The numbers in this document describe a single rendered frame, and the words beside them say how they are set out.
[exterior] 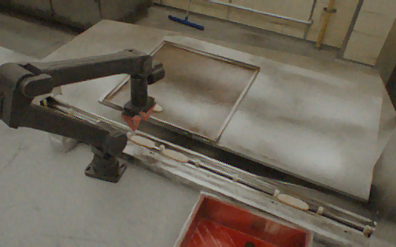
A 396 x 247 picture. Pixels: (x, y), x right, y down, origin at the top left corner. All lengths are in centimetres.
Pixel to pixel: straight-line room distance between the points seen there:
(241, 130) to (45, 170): 70
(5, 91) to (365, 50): 406
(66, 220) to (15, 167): 30
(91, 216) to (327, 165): 79
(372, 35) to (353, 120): 302
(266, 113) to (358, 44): 318
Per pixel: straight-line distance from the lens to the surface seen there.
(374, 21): 434
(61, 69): 84
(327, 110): 142
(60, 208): 109
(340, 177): 120
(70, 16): 421
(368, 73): 220
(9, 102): 79
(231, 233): 102
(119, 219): 103
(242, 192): 107
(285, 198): 110
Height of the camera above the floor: 164
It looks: 37 degrees down
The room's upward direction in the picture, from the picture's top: 6 degrees clockwise
